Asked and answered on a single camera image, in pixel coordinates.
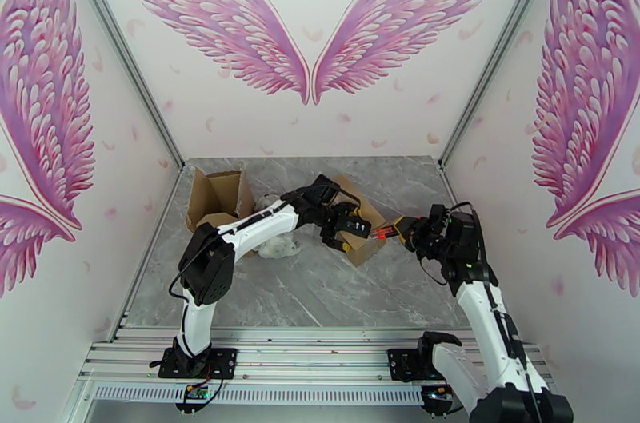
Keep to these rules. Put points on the small green circuit board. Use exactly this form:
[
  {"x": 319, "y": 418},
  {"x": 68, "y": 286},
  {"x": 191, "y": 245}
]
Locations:
[
  {"x": 437, "y": 392},
  {"x": 196, "y": 392}
]

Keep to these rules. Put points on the long taped cardboard box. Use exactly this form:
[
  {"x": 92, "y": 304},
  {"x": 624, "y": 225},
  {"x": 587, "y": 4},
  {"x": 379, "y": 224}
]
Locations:
[{"x": 215, "y": 196}]

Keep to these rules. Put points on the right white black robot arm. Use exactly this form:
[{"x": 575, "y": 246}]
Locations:
[{"x": 480, "y": 316}]

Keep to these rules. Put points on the aluminium corner post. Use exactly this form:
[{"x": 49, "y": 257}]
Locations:
[
  {"x": 481, "y": 86},
  {"x": 142, "y": 86}
]

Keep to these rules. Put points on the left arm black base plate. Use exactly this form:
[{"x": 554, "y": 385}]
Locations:
[{"x": 222, "y": 361}]

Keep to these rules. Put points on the red black utility knife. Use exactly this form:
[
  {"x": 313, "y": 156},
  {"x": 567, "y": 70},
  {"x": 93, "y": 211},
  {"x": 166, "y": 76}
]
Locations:
[{"x": 382, "y": 231}]

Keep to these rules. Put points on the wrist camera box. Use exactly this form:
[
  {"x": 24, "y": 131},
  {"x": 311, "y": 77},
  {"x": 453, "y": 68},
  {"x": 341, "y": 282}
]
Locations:
[
  {"x": 354, "y": 227},
  {"x": 437, "y": 219}
]

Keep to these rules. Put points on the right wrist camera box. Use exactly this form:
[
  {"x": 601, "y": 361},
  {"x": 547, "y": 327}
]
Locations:
[{"x": 437, "y": 219}]

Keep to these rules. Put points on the aluminium rail frame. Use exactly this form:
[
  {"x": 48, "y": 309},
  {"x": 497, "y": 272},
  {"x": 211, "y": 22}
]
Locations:
[{"x": 310, "y": 356}]

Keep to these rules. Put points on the short taped cardboard box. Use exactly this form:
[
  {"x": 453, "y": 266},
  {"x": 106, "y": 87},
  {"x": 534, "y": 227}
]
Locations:
[{"x": 367, "y": 249}]

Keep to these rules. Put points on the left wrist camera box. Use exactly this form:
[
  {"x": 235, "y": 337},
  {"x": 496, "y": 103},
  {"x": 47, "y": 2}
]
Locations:
[{"x": 354, "y": 227}]

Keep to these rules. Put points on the white soft bundle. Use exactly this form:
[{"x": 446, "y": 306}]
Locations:
[{"x": 277, "y": 249}]

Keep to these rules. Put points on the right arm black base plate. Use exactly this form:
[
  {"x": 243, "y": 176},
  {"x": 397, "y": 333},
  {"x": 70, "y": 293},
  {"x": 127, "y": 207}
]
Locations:
[{"x": 400, "y": 364}]

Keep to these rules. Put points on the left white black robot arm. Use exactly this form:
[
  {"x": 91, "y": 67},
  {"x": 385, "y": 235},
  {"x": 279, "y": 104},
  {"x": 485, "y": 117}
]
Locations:
[{"x": 260, "y": 226}]

